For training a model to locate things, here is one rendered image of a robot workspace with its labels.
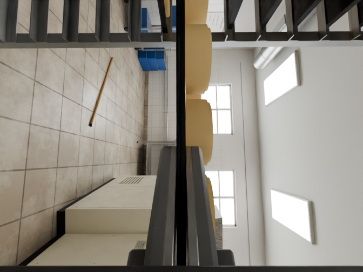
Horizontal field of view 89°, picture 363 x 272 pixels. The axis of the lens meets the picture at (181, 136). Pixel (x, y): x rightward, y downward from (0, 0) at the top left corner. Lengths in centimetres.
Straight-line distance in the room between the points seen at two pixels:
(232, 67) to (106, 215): 483
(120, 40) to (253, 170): 478
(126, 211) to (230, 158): 372
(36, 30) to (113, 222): 135
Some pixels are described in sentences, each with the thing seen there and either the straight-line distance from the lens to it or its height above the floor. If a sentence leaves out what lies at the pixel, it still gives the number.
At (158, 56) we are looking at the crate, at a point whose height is 46.
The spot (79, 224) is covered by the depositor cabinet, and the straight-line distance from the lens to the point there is 179.
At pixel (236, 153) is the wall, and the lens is 500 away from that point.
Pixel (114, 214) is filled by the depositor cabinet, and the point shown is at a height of 47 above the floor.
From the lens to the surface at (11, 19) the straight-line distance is 80.
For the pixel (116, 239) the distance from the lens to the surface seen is 162.
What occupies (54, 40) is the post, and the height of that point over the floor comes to 64.
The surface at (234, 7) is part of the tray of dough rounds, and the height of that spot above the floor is 113.
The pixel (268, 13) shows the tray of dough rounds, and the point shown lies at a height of 122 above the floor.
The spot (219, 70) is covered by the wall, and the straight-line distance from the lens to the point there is 546.
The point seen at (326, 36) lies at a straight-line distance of 73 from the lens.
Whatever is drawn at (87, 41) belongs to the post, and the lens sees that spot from 66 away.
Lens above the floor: 100
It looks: level
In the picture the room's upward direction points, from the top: 90 degrees clockwise
